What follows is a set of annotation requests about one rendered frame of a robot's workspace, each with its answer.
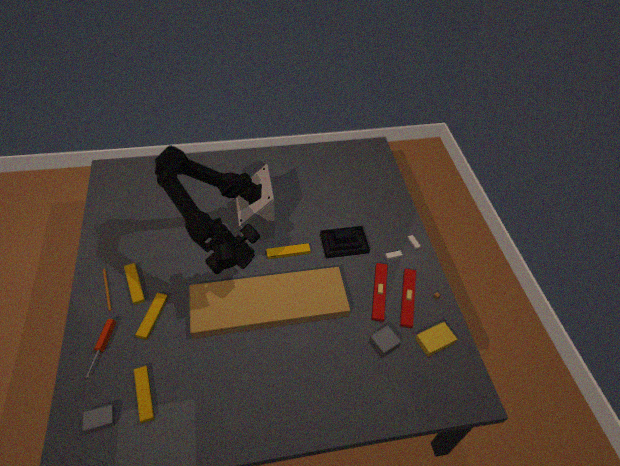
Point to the red-handled awl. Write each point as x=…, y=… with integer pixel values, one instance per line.
x=103, y=340

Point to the tan wooden floor panel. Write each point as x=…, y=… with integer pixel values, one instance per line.
x=222, y=307

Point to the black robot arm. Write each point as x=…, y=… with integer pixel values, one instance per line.
x=172, y=162

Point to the beige flat bar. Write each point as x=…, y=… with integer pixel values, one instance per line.
x=393, y=255
x=413, y=242

